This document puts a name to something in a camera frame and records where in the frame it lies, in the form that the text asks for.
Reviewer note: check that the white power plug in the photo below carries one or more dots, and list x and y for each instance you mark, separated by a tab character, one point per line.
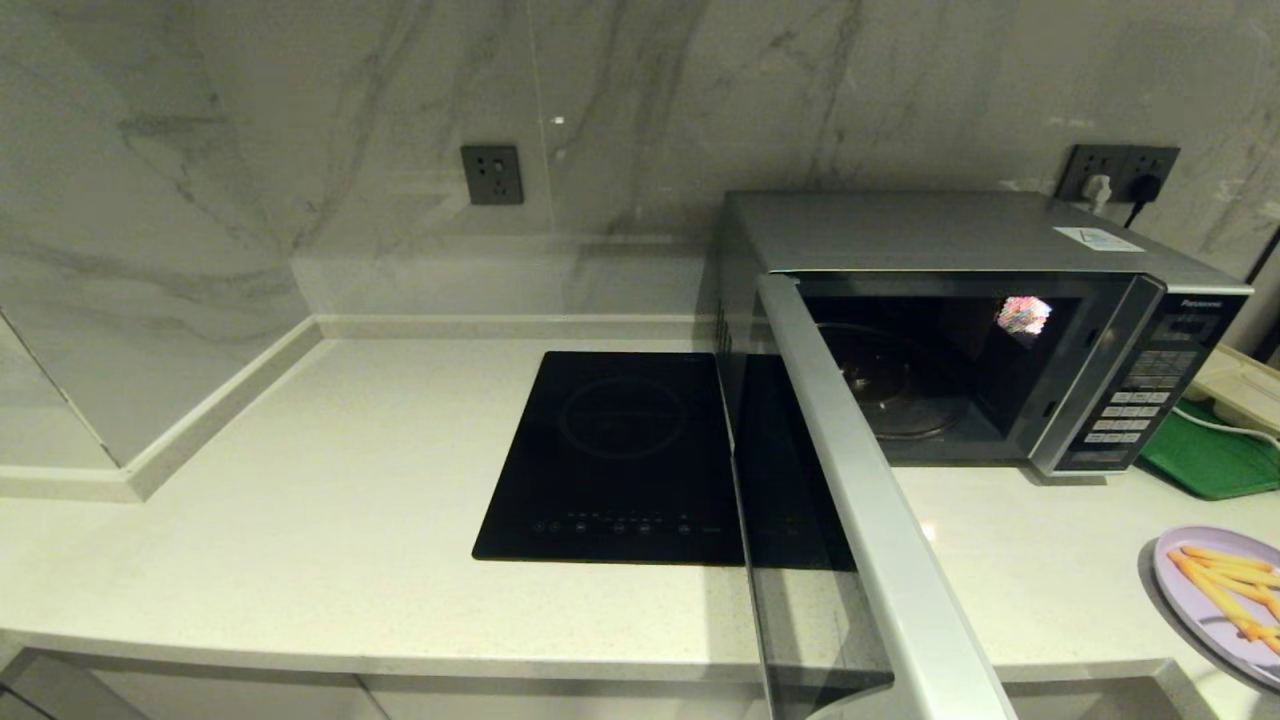
1098	192

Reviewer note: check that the white sticker label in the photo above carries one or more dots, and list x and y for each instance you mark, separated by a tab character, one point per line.
1096	239

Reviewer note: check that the purple plate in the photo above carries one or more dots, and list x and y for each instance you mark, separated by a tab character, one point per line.
1197	612

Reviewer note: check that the beige cabinet door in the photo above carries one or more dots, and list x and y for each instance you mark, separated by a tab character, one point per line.
1100	705
230	700
560	705

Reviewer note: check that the grey wall socket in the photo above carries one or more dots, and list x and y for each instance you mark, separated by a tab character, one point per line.
491	175
1078	165
1162	165

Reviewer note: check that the silver microwave oven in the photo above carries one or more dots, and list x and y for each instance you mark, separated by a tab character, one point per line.
900	230

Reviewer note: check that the cream power strip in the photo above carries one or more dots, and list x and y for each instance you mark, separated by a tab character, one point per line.
1240	385

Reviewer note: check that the black induction cooktop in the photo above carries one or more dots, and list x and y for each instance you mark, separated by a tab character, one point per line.
610	470

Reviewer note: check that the black glass microwave door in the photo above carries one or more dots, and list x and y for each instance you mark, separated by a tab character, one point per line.
880	520

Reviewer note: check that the green plastic tray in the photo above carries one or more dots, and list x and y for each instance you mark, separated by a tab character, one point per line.
1210	465

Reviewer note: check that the beige cabinet corner panel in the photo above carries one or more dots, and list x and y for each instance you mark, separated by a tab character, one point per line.
50	695

